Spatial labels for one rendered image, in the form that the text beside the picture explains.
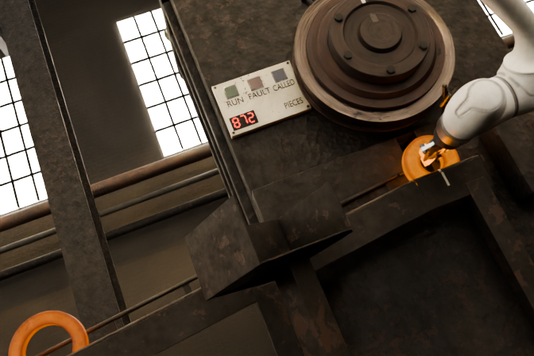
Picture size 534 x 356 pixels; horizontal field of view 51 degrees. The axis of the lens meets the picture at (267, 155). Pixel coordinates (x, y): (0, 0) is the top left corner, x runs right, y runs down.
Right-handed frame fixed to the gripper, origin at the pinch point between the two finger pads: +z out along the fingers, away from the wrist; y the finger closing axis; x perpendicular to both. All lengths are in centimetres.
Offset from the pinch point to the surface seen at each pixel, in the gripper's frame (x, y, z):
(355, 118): 17.2, -14.6, -2.1
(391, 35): 33.4, 2.0, -10.6
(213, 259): -10, -64, -35
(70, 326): -8, -102, -1
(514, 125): -1.0, 25.1, -3.6
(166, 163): 219, -83, 543
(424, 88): 17.8, 6.7, -3.8
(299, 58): 40.2, -21.6, -1.1
